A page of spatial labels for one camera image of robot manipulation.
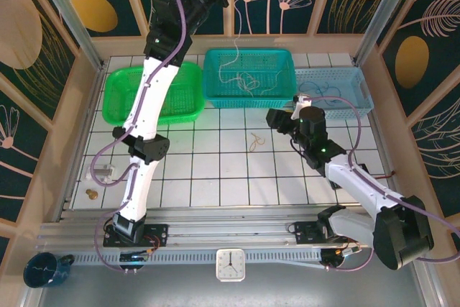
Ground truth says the blue cable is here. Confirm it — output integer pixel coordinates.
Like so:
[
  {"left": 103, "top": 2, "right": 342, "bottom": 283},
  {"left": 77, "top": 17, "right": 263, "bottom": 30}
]
[
  {"left": 316, "top": 82, "right": 343, "bottom": 98},
  {"left": 300, "top": 82, "right": 326, "bottom": 98}
]

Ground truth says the yellow cable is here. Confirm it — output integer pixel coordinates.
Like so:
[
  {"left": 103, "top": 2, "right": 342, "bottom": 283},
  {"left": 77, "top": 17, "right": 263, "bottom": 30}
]
[{"left": 249, "top": 132, "right": 267, "bottom": 152}]

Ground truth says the white cable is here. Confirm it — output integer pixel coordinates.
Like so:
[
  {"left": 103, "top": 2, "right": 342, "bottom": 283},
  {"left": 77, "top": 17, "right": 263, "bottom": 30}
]
[
  {"left": 260, "top": 68, "right": 284, "bottom": 95},
  {"left": 217, "top": 0, "right": 242, "bottom": 87},
  {"left": 235, "top": 70, "right": 262, "bottom": 98}
]

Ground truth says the light blue plastic basket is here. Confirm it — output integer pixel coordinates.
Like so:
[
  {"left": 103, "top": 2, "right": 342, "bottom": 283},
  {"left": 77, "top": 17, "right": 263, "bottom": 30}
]
[{"left": 293, "top": 66, "right": 375, "bottom": 120}]

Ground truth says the green plastic basket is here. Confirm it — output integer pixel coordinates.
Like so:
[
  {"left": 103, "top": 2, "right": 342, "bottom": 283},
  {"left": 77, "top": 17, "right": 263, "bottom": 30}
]
[{"left": 101, "top": 61, "right": 206, "bottom": 125}]

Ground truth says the teal plastic basket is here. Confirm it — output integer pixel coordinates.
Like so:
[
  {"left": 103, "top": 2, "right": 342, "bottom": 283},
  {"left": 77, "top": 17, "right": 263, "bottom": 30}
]
[{"left": 203, "top": 47, "right": 298, "bottom": 109}]

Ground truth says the small black controller board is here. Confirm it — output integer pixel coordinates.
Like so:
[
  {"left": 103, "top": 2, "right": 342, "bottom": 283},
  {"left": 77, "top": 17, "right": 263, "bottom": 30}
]
[
  {"left": 118, "top": 252, "right": 150, "bottom": 272},
  {"left": 319, "top": 247, "right": 362, "bottom": 271}
]

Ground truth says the white square clock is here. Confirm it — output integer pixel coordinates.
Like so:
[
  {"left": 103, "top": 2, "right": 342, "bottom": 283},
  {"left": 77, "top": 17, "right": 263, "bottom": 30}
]
[{"left": 215, "top": 247, "right": 247, "bottom": 282}]

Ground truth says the clear acrylic block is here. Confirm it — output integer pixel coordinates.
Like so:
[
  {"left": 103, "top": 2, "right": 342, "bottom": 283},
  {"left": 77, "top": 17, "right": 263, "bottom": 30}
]
[{"left": 85, "top": 163, "right": 116, "bottom": 183}]

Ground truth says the dark blue mug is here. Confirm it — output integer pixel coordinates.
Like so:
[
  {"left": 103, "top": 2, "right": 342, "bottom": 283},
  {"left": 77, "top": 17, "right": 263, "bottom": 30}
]
[{"left": 23, "top": 252, "right": 75, "bottom": 289}]

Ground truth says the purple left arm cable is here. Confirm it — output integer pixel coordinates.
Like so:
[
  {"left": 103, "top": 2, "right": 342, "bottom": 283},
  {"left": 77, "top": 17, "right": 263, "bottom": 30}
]
[{"left": 91, "top": 0, "right": 188, "bottom": 275}]

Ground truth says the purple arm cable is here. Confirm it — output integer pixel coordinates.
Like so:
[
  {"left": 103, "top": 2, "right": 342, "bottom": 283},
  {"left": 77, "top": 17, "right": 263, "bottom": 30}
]
[
  {"left": 91, "top": 0, "right": 188, "bottom": 275},
  {"left": 294, "top": 95, "right": 460, "bottom": 272}
]

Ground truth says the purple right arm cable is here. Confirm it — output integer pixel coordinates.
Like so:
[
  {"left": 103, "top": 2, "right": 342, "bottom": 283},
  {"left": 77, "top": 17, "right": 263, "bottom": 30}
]
[{"left": 294, "top": 95, "right": 460, "bottom": 272}]

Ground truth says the aluminium frame post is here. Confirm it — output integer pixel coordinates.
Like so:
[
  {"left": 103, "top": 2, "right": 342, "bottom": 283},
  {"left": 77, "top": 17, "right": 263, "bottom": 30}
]
[
  {"left": 353, "top": 0, "right": 422, "bottom": 68},
  {"left": 29, "top": 0, "right": 106, "bottom": 71}
]

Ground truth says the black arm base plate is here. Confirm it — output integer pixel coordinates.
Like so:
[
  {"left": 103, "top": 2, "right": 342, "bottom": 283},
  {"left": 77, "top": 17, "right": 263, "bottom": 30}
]
[
  {"left": 294, "top": 220, "right": 330, "bottom": 245},
  {"left": 103, "top": 223, "right": 170, "bottom": 249}
]

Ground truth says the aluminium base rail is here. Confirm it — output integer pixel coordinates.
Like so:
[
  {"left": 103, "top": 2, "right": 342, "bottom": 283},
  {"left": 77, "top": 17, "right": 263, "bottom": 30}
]
[{"left": 38, "top": 204, "right": 380, "bottom": 250}]

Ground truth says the aluminium side rail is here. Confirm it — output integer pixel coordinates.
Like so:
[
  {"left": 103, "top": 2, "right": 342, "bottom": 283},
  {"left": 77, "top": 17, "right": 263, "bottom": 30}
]
[{"left": 57, "top": 68, "right": 106, "bottom": 222}]

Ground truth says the slotted grey cable duct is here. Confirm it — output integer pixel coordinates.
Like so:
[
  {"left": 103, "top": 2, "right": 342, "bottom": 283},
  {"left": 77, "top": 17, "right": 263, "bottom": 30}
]
[{"left": 73, "top": 248, "right": 326, "bottom": 269}]

